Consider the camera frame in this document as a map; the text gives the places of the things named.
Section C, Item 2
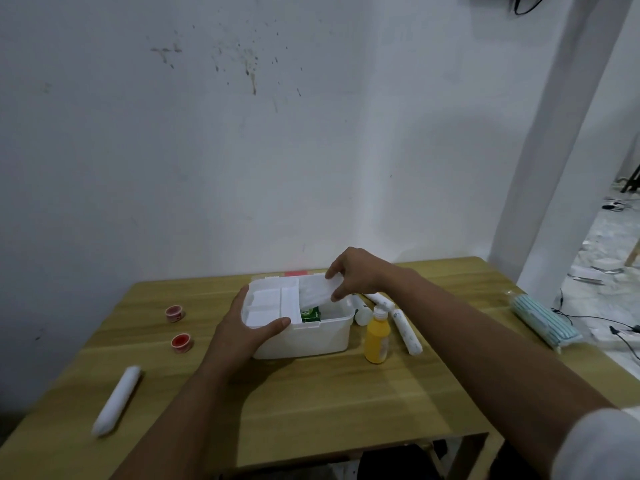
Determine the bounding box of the person's left forearm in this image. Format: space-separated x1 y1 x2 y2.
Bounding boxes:
111 361 237 480

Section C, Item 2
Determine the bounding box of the person's right forearm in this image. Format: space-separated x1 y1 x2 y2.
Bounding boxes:
393 269 618 480

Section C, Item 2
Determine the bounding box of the white plastic storage box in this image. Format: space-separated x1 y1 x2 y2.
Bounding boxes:
241 275 355 361

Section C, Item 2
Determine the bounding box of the white gauze packet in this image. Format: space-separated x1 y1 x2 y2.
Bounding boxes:
298 273 346 309

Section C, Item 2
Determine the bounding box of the blue striped mask pack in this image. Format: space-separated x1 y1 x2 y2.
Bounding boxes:
509 290 584 352

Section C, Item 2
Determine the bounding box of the small white bottle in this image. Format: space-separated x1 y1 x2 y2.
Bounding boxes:
353 294 374 327

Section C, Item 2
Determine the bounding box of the person's left hand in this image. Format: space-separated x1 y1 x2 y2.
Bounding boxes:
200 284 292 378

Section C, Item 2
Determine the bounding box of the white wrapped bandage roll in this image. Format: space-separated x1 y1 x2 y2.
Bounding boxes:
366 293 424 357
91 365 143 437

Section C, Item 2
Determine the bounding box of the person's white sleeve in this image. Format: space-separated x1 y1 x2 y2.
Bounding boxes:
551 407 640 480

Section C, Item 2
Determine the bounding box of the person's right hand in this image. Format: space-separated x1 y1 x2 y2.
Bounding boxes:
325 247 409 303

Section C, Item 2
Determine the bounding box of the black floor cable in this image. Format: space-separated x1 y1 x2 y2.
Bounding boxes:
550 287 640 360

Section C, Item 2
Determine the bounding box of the yellow plastic bottle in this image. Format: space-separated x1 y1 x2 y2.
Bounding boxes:
363 307 390 365

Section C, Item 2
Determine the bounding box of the white box lid red label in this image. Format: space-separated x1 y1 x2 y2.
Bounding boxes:
250 269 328 283

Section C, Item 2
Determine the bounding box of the white divided inner tray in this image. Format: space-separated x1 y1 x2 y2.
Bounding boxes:
244 285 304 328

